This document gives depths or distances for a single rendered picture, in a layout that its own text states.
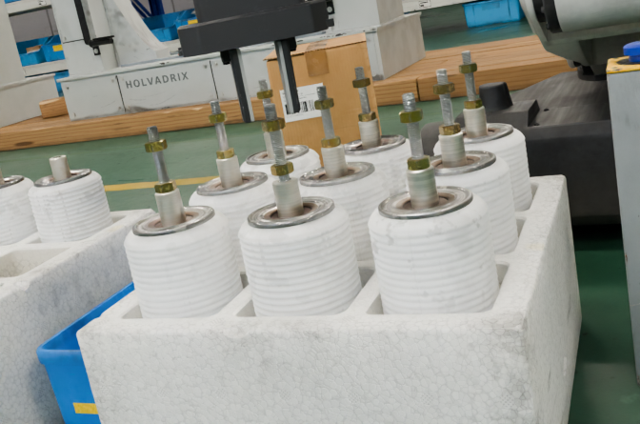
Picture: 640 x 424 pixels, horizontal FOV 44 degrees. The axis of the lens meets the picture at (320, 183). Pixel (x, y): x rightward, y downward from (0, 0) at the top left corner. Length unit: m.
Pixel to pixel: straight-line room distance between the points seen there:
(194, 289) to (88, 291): 0.33
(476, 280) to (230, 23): 0.27
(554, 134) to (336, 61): 0.80
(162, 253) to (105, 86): 2.76
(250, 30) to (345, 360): 0.26
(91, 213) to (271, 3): 0.53
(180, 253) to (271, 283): 0.09
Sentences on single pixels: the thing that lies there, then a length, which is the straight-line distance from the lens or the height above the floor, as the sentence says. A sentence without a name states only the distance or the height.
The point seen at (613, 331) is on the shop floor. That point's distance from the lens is 0.97.
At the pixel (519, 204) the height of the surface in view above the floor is 0.18.
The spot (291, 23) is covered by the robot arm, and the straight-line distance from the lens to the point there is 0.63.
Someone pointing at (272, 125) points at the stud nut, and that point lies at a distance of 0.65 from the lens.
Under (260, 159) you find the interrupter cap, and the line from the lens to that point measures 0.92.
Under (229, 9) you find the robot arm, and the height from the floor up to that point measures 0.43.
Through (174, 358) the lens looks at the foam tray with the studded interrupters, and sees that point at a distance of 0.70.
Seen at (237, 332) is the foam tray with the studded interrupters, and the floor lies 0.18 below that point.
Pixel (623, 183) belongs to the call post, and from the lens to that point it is 0.78.
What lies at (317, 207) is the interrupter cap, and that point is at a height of 0.25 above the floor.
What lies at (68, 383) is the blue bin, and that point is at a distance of 0.90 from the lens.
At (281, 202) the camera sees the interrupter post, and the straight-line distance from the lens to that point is 0.67.
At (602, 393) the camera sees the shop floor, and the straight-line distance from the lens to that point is 0.85.
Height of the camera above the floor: 0.43
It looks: 14 degrees down
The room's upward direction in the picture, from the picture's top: 11 degrees counter-clockwise
